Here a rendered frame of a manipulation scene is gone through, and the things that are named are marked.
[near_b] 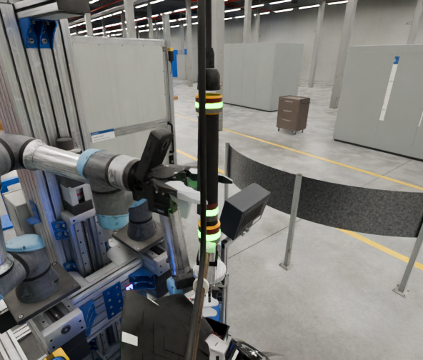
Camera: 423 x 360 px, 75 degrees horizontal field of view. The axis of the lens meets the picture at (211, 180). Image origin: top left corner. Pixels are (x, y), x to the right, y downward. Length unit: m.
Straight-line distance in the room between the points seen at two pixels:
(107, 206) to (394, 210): 2.22
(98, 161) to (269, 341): 1.95
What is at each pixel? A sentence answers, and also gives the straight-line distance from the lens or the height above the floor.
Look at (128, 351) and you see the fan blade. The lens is 0.55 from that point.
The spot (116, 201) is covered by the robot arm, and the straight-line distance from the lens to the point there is 0.69.
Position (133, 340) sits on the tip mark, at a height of 1.43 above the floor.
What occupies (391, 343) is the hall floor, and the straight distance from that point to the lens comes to 2.63.
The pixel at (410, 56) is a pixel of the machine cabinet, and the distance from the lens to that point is 6.61.
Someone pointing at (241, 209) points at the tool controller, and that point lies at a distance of 1.28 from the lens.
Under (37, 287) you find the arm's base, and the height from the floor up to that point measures 1.09.
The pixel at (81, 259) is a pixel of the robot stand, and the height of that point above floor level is 1.02.
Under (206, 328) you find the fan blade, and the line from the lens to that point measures 0.86.
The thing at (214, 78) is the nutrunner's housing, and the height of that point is 1.84.
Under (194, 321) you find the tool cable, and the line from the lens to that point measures 0.40.
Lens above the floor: 1.87
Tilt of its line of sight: 24 degrees down
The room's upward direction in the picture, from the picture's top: straight up
